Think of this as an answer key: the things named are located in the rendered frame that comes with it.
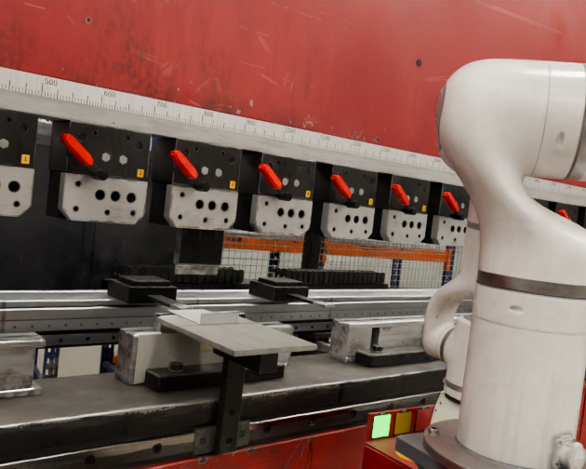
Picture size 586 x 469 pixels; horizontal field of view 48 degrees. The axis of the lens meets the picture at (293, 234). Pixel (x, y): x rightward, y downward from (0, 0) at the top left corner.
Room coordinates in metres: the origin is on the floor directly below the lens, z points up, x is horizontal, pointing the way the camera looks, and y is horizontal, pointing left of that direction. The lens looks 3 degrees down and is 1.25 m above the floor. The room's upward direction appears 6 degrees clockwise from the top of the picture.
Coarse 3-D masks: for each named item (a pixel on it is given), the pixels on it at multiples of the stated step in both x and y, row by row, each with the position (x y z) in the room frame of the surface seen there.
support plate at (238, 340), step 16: (160, 320) 1.22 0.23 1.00; (176, 320) 1.22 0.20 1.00; (240, 320) 1.29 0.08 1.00; (192, 336) 1.14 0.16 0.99; (208, 336) 1.12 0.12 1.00; (224, 336) 1.13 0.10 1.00; (240, 336) 1.15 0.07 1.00; (256, 336) 1.16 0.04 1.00; (272, 336) 1.18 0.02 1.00; (288, 336) 1.20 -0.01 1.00; (224, 352) 1.06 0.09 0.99; (240, 352) 1.04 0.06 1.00; (256, 352) 1.07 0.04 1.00; (272, 352) 1.09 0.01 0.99; (288, 352) 1.11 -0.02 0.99
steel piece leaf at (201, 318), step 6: (186, 318) 1.25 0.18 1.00; (192, 318) 1.25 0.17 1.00; (198, 318) 1.26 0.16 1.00; (204, 318) 1.21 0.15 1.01; (210, 318) 1.22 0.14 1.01; (216, 318) 1.23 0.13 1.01; (222, 318) 1.24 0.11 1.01; (228, 318) 1.24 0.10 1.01; (234, 318) 1.25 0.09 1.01; (198, 324) 1.21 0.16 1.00; (204, 324) 1.21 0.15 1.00; (210, 324) 1.22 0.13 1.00; (216, 324) 1.23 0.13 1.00
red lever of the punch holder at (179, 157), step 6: (174, 150) 1.19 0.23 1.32; (174, 156) 1.18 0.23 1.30; (180, 156) 1.18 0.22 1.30; (180, 162) 1.18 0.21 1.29; (186, 162) 1.19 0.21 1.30; (180, 168) 1.19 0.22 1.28; (186, 168) 1.19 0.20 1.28; (192, 168) 1.19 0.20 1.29; (186, 174) 1.20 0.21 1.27; (192, 174) 1.19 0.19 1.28; (198, 180) 1.21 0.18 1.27; (198, 186) 1.21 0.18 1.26; (204, 186) 1.21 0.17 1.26
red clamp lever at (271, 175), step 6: (264, 168) 1.30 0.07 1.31; (270, 168) 1.31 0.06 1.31; (264, 174) 1.31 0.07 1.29; (270, 174) 1.31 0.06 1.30; (270, 180) 1.31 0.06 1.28; (276, 180) 1.32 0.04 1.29; (276, 186) 1.33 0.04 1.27; (282, 192) 1.34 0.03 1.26; (282, 198) 1.35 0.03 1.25; (288, 198) 1.34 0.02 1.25
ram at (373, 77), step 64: (0, 0) 1.01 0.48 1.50; (64, 0) 1.07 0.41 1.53; (128, 0) 1.14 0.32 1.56; (192, 0) 1.22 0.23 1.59; (256, 0) 1.31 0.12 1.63; (320, 0) 1.41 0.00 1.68; (384, 0) 1.54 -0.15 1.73; (448, 0) 1.69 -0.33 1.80; (512, 0) 1.87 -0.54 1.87; (576, 0) 2.09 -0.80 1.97; (0, 64) 1.01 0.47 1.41; (64, 64) 1.07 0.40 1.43; (128, 64) 1.15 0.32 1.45; (192, 64) 1.23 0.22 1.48; (256, 64) 1.32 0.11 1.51; (320, 64) 1.43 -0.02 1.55; (384, 64) 1.56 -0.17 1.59; (448, 64) 1.71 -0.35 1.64; (128, 128) 1.15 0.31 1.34; (192, 128) 1.23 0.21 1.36; (320, 128) 1.44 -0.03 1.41; (384, 128) 1.57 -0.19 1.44
